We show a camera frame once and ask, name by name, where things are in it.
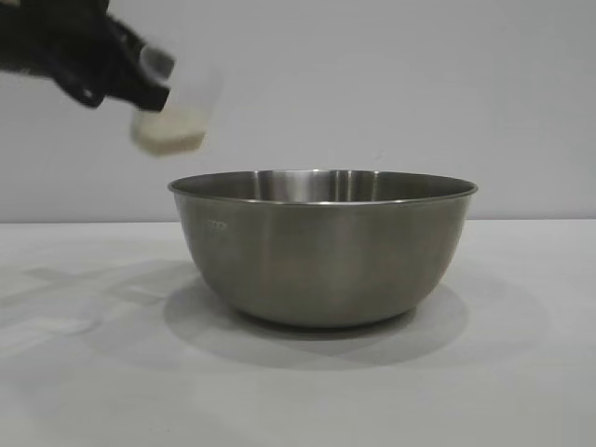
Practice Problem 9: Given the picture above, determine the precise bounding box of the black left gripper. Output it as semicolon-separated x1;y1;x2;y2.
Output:
0;0;178;114

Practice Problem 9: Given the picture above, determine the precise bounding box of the white uncooked rice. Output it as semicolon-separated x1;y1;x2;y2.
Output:
129;105;207;158

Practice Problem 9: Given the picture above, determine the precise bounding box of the clear plastic measuring cup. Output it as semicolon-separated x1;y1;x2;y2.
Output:
129;44;225;158

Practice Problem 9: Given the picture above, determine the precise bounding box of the stainless steel mixing bowl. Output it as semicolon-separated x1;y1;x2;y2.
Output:
167;169;480;331

